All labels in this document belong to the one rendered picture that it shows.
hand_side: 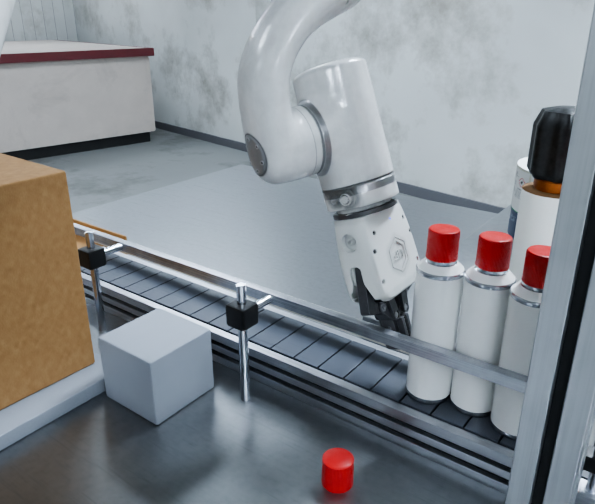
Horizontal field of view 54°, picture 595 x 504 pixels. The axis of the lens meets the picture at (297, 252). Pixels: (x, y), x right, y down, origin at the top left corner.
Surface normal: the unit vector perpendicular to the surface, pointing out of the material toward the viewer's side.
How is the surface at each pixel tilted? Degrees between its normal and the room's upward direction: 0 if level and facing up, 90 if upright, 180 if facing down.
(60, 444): 0
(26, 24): 90
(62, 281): 90
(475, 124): 90
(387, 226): 68
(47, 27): 90
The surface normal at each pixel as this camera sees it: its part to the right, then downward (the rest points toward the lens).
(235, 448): 0.00, -0.92
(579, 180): -0.60, 0.30
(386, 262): 0.71, -0.09
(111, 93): 0.68, 0.28
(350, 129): 0.33, 0.08
